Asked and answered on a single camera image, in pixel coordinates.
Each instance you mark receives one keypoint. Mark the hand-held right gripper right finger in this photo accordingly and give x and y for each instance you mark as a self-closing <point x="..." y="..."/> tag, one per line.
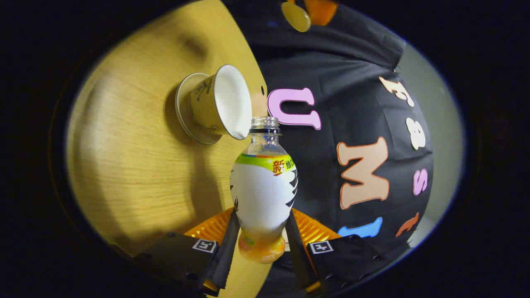
<point x="298" y="252"/>

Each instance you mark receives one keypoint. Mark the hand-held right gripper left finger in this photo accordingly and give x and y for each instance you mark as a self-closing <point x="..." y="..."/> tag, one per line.
<point x="225" y="252"/>

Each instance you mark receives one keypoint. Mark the cream teacup lid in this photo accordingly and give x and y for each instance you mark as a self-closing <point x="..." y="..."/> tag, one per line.
<point x="295" y="16"/>

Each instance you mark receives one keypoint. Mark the clear water bottle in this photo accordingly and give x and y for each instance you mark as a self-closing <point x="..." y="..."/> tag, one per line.
<point x="263" y="194"/>

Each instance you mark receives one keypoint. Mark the cream teacup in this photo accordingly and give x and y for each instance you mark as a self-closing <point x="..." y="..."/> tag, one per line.
<point x="227" y="99"/>

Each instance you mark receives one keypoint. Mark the black backdrop cloth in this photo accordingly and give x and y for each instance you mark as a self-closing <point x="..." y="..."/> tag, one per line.
<point x="331" y="62"/>

